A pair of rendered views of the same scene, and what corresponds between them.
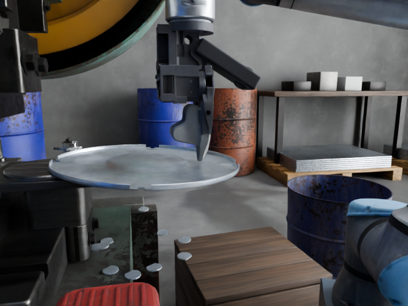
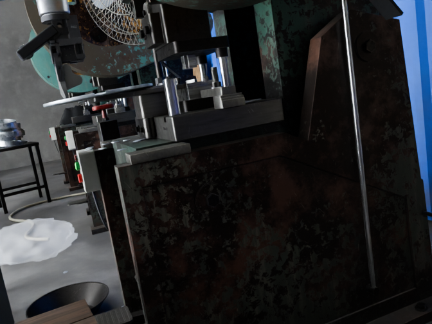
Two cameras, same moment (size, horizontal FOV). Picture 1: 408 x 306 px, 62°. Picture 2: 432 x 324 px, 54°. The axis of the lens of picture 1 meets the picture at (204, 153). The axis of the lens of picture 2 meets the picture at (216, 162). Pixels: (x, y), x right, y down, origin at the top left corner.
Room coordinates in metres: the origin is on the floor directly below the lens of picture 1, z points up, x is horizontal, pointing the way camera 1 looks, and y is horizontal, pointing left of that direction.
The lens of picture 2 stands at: (1.73, 0.19, 0.75)
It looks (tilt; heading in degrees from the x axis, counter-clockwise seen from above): 9 degrees down; 171
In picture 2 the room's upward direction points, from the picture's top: 9 degrees counter-clockwise
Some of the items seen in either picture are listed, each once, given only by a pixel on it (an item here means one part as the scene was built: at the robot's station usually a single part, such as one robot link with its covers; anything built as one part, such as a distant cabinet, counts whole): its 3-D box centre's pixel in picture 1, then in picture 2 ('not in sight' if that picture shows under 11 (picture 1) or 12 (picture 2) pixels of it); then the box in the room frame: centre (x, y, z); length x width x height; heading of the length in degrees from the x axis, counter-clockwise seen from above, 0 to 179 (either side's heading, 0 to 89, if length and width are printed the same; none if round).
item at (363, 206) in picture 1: (379, 232); not in sight; (0.64, -0.35, 0.62); 0.13 x 0.12 x 0.14; 174
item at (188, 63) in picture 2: not in sight; (188, 62); (0.48, 0.35, 0.84); 0.05 x 0.03 x 0.04; 12
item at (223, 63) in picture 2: not in sight; (224, 68); (0.55, 0.43, 0.81); 0.02 x 0.02 x 0.14
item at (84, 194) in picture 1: (86, 206); (140, 114); (0.51, 0.19, 0.72); 0.25 x 0.14 x 0.14; 102
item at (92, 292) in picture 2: not in sight; (70, 308); (0.15, -0.20, 0.04); 0.30 x 0.30 x 0.07
